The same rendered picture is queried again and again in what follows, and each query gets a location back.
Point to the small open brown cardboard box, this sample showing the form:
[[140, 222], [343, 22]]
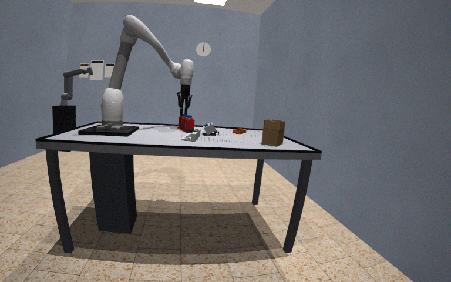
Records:
[[273, 135]]

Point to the orange digital multimeter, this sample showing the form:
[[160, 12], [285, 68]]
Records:
[[239, 131]]

